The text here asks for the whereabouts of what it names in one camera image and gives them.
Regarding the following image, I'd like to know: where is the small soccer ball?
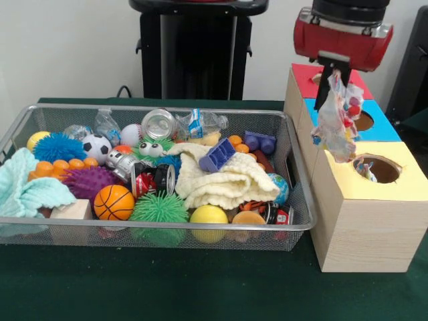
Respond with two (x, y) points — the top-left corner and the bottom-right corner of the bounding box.
(82, 133), (113, 157)

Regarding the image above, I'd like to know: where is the mint green cloth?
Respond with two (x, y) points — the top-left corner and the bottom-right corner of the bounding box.
(0, 146), (77, 218)

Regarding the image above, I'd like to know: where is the purple spiky ball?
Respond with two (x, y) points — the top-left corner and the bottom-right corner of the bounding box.
(62, 166), (118, 200)

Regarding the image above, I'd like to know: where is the pale printed cloth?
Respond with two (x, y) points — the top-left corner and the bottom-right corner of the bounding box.
(310, 68), (364, 165)

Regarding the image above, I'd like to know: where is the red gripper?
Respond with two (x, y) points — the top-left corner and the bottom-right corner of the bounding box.
(293, 15), (395, 112)

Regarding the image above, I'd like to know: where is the smooth yellow ball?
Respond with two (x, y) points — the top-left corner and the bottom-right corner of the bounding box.
(189, 204), (229, 244)

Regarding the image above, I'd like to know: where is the blue globe ball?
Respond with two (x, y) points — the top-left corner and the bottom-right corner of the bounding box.
(267, 173), (290, 205)

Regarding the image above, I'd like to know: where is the green spiky rubber ball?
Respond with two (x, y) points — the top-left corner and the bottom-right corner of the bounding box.
(129, 192), (190, 223)

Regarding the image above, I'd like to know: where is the orange toy basketball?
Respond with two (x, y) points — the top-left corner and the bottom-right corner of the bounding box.
(94, 184), (136, 221)

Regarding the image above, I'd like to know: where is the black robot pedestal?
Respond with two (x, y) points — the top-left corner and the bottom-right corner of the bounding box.
(128, 0), (270, 100)

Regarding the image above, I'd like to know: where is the purple toy block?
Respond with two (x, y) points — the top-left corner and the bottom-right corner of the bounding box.
(199, 137), (237, 173)

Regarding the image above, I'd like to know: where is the silver mesh bin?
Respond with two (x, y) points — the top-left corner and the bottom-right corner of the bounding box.
(0, 103), (318, 252)

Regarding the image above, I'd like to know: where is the dark green tablecloth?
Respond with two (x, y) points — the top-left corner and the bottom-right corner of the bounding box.
(0, 96), (428, 321)
(399, 106), (428, 134)

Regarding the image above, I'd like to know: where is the small colourful dotted cloth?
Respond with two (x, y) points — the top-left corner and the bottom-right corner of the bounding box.
(353, 158), (379, 183)

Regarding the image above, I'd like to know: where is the cream knitted cloth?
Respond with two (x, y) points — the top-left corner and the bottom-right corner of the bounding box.
(167, 142), (281, 210)

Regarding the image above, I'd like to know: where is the blue spiky rubber ball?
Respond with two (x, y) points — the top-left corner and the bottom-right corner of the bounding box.
(32, 132), (88, 163)

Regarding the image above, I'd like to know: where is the wooden box with three holes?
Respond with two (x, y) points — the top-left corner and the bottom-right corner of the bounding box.
(283, 63), (428, 273)

